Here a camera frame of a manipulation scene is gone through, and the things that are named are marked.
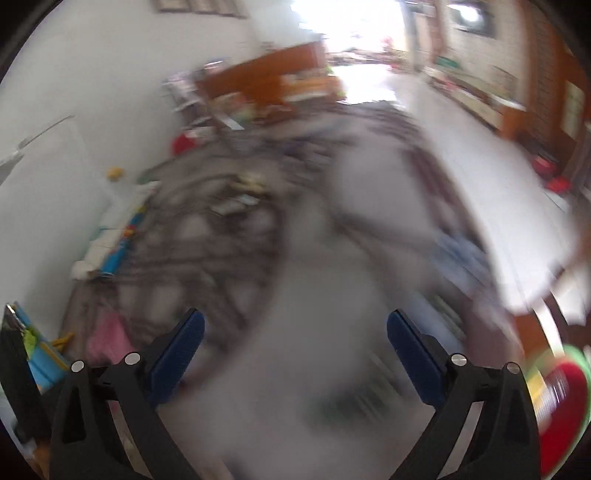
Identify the green bamboo wall painting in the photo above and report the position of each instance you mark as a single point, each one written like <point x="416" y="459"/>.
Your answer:
<point x="574" y="110"/>

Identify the plain wooden chair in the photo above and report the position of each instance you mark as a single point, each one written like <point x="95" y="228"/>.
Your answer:
<point x="263" y="74"/>

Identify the pink plastic packet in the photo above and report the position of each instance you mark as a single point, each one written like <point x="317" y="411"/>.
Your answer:
<point x="111" y="337"/>

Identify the white desk lamp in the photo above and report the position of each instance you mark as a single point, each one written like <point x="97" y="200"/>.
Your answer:
<point x="124" y="203"/>

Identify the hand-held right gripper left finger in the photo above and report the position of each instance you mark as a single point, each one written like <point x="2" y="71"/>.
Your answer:
<point x="178" y="355"/>

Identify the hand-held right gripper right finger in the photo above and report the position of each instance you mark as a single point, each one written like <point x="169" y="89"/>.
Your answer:
<point x="413" y="355"/>

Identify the small red floor bucket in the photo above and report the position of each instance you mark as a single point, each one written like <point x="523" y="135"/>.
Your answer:
<point x="545" y="166"/>

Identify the small yellow object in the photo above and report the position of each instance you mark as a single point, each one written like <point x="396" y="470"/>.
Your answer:
<point x="115" y="173"/>

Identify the white bookshelf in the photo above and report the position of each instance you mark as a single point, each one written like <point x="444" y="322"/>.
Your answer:
<point x="184" y="92"/>

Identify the wall television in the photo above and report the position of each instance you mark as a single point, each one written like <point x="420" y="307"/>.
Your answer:
<point x="475" y="18"/>

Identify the red bag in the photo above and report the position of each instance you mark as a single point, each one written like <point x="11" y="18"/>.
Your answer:
<point x="185" y="142"/>

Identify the blue green colourful packet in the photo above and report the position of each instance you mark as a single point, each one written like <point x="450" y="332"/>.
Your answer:
<point x="46" y="364"/>

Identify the small dark box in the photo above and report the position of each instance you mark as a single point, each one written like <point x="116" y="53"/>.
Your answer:
<point x="244" y="184"/>

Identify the red dustpan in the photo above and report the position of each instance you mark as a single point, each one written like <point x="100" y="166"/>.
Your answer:
<point x="559" y="184"/>

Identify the framed wall picture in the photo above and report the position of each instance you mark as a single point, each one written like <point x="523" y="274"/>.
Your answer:
<point x="205" y="5"/>
<point x="234" y="7"/>
<point x="171" y="4"/>

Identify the red bucket green rim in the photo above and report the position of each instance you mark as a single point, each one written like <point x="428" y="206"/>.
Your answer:
<point x="568" y="397"/>

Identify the wooden television cabinet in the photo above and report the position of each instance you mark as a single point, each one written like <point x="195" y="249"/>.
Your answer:
<point x="503" y="115"/>

